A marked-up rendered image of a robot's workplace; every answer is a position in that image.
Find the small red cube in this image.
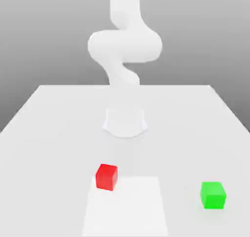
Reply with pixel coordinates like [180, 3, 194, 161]
[95, 163, 119, 192]

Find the small green cube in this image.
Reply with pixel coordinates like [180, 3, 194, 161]
[200, 181, 227, 210]

